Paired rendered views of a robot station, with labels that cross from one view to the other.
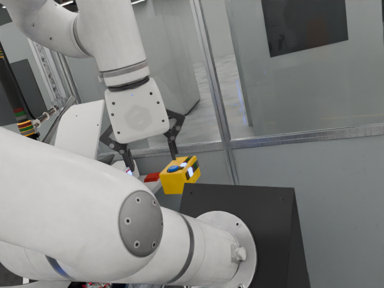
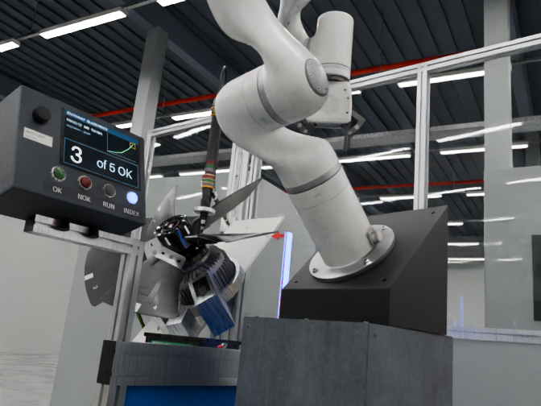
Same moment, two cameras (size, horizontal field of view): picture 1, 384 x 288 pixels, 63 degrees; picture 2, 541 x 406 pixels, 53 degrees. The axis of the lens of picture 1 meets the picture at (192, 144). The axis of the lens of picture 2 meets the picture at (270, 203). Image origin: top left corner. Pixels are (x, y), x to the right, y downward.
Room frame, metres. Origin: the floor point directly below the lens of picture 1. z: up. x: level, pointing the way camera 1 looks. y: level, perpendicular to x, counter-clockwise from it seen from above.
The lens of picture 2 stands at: (-0.56, -0.06, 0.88)
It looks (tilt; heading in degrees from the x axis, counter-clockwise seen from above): 14 degrees up; 13
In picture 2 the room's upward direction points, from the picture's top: 6 degrees clockwise
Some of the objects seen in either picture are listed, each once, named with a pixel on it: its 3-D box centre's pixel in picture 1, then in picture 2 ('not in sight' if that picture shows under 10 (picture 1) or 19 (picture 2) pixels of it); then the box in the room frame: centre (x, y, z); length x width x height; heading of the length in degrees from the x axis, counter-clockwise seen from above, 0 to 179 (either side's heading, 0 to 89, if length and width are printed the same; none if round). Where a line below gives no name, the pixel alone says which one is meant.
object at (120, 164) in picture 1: (118, 174); not in sight; (1.67, 0.44, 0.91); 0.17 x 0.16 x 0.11; 154
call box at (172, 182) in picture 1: (181, 175); not in sight; (1.17, 0.07, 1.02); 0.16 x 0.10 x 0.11; 154
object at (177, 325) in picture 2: not in sight; (183, 325); (1.08, 0.56, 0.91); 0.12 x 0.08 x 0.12; 154
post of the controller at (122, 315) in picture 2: not in sight; (126, 289); (0.43, 0.44, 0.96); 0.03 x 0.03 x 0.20; 64
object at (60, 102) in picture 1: (59, 106); (229, 226); (1.68, 0.63, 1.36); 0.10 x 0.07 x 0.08; 9
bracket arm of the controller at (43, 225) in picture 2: not in sight; (89, 237); (0.34, 0.48, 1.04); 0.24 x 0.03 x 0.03; 154
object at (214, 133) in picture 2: (10, 91); (212, 145); (1.07, 0.53, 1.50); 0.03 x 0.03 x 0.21
